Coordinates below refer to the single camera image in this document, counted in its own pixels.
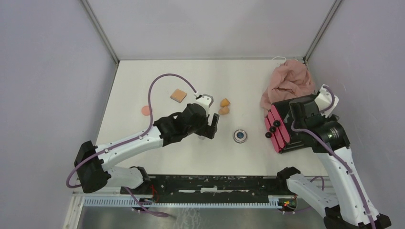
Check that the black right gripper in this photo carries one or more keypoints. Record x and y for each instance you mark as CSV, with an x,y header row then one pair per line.
x,y
331,117

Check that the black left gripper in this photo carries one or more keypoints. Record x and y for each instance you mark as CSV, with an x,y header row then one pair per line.
x,y
207,130

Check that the black drawer organizer case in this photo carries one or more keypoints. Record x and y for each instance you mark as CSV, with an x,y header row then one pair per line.
x,y
299,140

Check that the pink top drawer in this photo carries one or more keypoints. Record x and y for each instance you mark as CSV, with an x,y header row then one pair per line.
x,y
281,126

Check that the pink drawer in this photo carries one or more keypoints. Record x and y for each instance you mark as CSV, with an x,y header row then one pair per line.
x,y
269,134
275,130
281,126

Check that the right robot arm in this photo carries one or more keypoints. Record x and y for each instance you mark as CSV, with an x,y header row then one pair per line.
x,y
352,208

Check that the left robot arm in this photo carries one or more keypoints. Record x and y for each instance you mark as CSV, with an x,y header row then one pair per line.
x,y
97,166

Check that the square tan makeup sponge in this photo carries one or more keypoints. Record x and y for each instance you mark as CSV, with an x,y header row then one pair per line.
x,y
178,95

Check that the orange teardrop sponge lower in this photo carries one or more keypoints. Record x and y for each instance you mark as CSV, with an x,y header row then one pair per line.
x,y
224,110

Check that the orange teardrop sponge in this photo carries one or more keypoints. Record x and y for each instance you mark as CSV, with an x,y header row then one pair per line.
x,y
225,103
224,110

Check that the round clear powder jar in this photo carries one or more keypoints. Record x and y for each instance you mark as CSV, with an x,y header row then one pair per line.
x,y
240,136

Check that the orange teardrop sponge upper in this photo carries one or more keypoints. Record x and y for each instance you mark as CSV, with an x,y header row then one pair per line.
x,y
225,103

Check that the pink middle drawer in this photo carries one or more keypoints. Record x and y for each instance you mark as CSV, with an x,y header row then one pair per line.
x,y
275,130

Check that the pink crumpled cloth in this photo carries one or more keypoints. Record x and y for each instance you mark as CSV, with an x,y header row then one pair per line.
x,y
290,80

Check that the pink bottom drawer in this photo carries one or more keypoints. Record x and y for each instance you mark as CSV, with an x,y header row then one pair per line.
x,y
269,134

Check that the round pink powder puff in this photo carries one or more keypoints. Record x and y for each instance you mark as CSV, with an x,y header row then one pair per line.
x,y
146,110

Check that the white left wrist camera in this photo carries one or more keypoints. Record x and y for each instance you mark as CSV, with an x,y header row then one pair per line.
x,y
204,100

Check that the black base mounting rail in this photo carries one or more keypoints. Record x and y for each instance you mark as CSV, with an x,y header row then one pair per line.
x,y
188,189

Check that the aluminium frame rail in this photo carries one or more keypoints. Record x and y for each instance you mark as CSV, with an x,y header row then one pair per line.
x,y
187,210

